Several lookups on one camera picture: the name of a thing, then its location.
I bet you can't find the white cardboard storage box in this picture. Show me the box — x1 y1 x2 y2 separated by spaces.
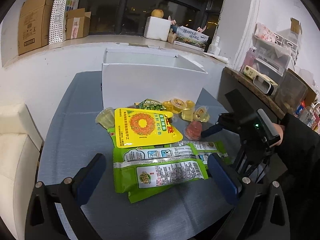
101 46 208 109

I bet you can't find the orange pumpkin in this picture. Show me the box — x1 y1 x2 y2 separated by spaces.
151 9 164 18

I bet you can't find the rolled white paper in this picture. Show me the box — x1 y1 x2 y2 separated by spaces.
203 52 229 64

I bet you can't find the yellow jelly cup with lid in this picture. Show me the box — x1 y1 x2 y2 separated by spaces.
162 98 187 114

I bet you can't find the small green candy packet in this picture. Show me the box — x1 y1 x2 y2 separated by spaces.
135 99 167 111

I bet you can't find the cream small carton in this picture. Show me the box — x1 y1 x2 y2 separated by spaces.
242 65 260 81

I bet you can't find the pink toy figure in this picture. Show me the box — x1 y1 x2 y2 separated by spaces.
168 16 177 26

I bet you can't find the white foam box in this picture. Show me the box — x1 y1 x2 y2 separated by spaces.
143 16 171 42

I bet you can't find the dark wooden side table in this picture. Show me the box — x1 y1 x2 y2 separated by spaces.
216 66 311 136

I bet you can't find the white plastic bottle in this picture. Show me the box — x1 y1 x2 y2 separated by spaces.
207 36 220 55

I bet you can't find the yellow jelly cup cartoon lid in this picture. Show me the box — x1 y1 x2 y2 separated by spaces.
194 106 210 122

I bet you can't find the cream leather sofa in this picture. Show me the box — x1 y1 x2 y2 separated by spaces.
1 103 43 239

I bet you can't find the large brown cardboard box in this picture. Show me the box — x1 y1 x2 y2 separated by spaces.
18 0 54 55

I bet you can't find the person right hand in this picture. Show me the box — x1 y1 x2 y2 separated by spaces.
271 123 285 147

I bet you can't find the green snack bag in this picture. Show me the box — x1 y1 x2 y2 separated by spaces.
170 140 232 165
113 144 208 193

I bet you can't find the pale yellow jelly cup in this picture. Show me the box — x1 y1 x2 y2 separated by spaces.
95 107 115 129

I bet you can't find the printed landscape gift box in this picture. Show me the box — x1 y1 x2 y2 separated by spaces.
174 26 209 52

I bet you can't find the yellow snack bag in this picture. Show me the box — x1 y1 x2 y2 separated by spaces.
114 108 183 148

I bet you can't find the green snack bag front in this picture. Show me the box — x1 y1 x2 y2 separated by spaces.
113 144 208 193

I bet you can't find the clear plastic drawer organizer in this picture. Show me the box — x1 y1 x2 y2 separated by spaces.
240 22 300 76

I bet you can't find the red jelly cup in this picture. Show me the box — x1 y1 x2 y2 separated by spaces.
184 121 202 141

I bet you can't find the white dotted paper bag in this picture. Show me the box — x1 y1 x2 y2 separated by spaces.
49 0 79 44

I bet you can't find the small open cardboard box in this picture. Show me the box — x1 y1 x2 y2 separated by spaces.
66 8 91 40

